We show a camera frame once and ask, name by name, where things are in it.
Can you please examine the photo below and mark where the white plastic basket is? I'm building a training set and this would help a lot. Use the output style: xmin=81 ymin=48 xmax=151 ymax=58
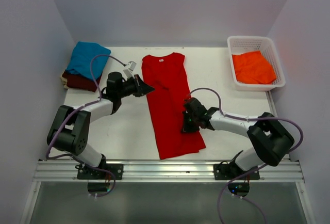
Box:
xmin=227 ymin=36 xmax=286 ymax=91

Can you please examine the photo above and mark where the folded maroon t shirt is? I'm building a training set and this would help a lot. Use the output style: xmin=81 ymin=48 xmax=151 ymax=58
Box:
xmin=67 ymin=72 xmax=97 ymax=92

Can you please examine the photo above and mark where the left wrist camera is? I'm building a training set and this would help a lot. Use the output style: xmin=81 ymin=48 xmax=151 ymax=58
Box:
xmin=123 ymin=61 xmax=136 ymax=78

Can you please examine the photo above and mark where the red t shirt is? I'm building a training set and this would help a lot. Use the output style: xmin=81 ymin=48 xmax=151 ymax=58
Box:
xmin=141 ymin=52 xmax=206 ymax=159

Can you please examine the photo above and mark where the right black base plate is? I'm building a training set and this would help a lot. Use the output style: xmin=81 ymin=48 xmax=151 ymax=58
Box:
xmin=213 ymin=162 xmax=260 ymax=180

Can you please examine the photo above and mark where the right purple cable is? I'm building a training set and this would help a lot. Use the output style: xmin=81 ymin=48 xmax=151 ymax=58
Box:
xmin=185 ymin=87 xmax=304 ymax=224

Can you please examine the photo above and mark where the folded blue t shirt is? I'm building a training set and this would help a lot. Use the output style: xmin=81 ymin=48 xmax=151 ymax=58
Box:
xmin=65 ymin=41 xmax=111 ymax=80

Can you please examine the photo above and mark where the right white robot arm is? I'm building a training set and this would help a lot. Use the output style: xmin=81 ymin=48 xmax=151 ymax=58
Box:
xmin=181 ymin=98 xmax=294 ymax=180

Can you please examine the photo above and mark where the purple cable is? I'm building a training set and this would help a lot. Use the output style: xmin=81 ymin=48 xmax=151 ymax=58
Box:
xmin=185 ymin=87 xmax=304 ymax=224
xmin=45 ymin=53 xmax=129 ymax=198

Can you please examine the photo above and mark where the folded beige t shirt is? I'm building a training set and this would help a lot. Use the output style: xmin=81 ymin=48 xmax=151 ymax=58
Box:
xmin=60 ymin=72 xmax=69 ymax=89

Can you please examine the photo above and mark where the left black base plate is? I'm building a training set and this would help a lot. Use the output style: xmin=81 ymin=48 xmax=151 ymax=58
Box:
xmin=75 ymin=164 xmax=124 ymax=180

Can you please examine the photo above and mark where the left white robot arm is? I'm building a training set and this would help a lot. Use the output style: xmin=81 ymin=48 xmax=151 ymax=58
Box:
xmin=46 ymin=72 xmax=155 ymax=180

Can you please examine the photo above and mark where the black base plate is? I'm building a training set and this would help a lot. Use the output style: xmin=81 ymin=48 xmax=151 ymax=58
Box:
xmin=75 ymin=164 xmax=124 ymax=180
xmin=213 ymin=162 xmax=260 ymax=180

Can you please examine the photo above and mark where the orange t shirt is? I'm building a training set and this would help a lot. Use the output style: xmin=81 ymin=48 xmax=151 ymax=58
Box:
xmin=232 ymin=51 xmax=277 ymax=85

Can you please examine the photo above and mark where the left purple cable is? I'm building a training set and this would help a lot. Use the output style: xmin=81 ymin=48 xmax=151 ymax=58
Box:
xmin=45 ymin=53 xmax=129 ymax=198

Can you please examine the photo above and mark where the aluminium rail frame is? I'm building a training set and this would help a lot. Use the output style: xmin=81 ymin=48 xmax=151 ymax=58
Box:
xmin=31 ymin=91 xmax=306 ymax=183

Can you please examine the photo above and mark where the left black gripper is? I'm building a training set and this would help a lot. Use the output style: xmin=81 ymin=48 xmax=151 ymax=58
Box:
xmin=118 ymin=74 xmax=154 ymax=98

